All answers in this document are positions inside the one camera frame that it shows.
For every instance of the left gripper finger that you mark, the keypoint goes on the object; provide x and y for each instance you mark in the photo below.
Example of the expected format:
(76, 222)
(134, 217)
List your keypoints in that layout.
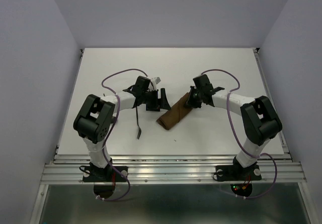
(163, 102)
(152, 104)

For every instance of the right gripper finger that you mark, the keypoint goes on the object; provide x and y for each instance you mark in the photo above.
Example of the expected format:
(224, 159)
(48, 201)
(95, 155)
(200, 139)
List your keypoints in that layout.
(193, 98)
(207, 99)

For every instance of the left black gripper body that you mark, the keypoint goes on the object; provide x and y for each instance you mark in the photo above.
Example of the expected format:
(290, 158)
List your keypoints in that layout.
(153, 92)

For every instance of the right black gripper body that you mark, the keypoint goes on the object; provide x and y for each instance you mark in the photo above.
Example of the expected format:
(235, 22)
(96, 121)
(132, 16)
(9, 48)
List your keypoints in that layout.
(200, 93)

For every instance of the brown cloth napkin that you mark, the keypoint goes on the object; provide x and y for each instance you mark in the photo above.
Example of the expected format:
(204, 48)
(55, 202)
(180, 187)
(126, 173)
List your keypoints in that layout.
(175, 115)

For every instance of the black fork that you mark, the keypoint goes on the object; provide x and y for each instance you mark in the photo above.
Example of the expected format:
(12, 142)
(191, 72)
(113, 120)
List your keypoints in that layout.
(137, 122)

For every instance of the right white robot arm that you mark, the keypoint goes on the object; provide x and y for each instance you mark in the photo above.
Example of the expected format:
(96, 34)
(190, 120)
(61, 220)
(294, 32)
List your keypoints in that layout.
(260, 120)

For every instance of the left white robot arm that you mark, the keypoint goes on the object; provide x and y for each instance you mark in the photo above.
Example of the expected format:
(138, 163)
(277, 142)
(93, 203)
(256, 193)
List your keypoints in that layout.
(98, 115)

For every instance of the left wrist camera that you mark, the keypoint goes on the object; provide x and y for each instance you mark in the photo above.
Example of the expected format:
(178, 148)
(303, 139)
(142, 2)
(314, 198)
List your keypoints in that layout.
(155, 81)

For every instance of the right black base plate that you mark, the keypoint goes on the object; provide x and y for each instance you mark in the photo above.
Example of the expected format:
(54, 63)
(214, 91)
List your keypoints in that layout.
(236, 173)

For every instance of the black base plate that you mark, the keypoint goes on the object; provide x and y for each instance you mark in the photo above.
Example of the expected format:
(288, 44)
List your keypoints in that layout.
(93, 174)
(236, 173)

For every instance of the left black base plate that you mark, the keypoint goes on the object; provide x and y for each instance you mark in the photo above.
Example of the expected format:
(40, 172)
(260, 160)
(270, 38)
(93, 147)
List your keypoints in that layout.
(93, 174)

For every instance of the aluminium frame rail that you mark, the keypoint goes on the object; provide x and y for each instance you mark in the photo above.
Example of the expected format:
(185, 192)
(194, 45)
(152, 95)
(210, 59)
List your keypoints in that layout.
(167, 169)

